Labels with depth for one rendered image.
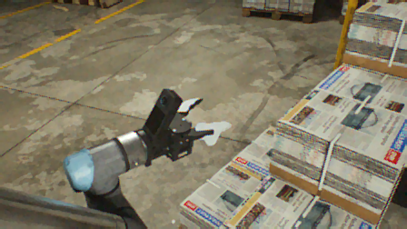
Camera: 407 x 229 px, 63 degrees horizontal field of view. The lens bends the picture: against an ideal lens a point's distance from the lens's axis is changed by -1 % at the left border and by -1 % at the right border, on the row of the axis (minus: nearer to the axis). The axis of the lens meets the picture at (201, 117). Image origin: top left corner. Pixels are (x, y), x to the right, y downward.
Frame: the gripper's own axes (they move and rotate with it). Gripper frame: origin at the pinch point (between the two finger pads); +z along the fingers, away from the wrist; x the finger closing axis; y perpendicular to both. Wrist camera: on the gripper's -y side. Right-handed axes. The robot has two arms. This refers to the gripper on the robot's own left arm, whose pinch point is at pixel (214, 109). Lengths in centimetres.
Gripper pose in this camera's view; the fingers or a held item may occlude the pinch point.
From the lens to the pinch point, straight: 79.5
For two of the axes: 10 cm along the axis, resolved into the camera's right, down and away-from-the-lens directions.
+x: 5.9, 5.5, -5.9
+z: 8.0, -3.2, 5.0
